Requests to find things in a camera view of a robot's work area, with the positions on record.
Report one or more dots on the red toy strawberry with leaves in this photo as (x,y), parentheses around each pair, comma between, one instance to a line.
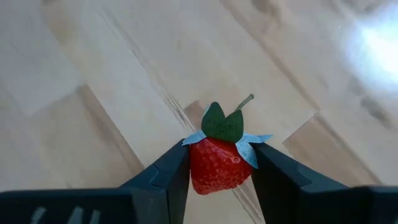
(217,168)

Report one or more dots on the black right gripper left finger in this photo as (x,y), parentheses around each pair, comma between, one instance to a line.
(149,199)

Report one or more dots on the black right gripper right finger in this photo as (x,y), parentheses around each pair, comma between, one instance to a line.
(295,199)

